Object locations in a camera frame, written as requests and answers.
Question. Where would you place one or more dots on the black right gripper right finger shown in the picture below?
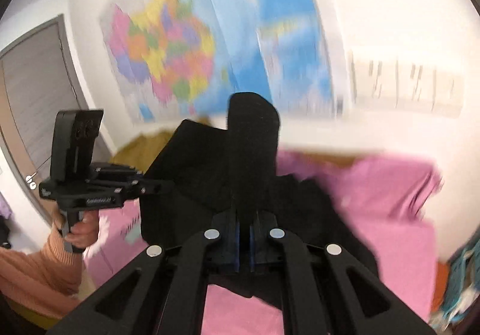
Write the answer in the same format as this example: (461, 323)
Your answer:
(320, 290)

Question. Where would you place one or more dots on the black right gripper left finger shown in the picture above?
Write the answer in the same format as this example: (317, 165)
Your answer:
(159, 292)

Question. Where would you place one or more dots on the black knit cardigan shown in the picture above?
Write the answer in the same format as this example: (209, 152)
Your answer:
(213, 170)

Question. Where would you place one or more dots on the orange sleeved left forearm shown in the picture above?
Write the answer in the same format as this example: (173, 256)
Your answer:
(46, 282)

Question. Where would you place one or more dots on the left hand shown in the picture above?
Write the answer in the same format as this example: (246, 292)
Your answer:
(84, 233)

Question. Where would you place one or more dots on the mustard yellow folded garment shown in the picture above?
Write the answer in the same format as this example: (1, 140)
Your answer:
(150, 147)

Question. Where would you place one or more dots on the pink bed sheet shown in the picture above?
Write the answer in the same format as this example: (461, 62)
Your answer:
(380, 196)

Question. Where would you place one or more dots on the grey wooden door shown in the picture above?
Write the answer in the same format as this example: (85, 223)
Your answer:
(38, 80)

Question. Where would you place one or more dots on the orange folded cloth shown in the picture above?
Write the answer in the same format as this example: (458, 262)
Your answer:
(441, 283)

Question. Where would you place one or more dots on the blue perforated plastic basket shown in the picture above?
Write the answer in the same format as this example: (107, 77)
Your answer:
(463, 283)

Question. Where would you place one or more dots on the colourful wall map poster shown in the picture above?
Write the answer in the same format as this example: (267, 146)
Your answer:
(179, 58)

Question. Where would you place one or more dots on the white wall socket panel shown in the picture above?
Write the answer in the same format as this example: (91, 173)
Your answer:
(391, 85)

